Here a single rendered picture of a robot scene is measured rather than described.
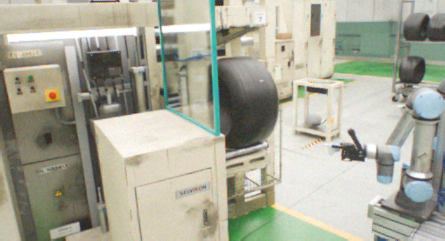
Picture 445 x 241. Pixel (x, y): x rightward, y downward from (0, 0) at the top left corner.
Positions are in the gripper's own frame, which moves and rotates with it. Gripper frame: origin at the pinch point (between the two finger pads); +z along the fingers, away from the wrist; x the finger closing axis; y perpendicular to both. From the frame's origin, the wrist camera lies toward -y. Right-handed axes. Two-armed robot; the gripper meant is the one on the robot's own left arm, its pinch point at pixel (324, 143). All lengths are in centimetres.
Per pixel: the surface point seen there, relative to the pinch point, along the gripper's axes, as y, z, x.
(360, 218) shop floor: 90, -26, 125
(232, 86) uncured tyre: -28, 53, 6
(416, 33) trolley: -100, -120, 545
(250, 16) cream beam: -73, 56, 54
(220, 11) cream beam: -74, 71, 36
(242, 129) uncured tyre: -3.2, 46.9, 7.4
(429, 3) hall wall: -239, -233, 1106
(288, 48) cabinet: -74, 110, 530
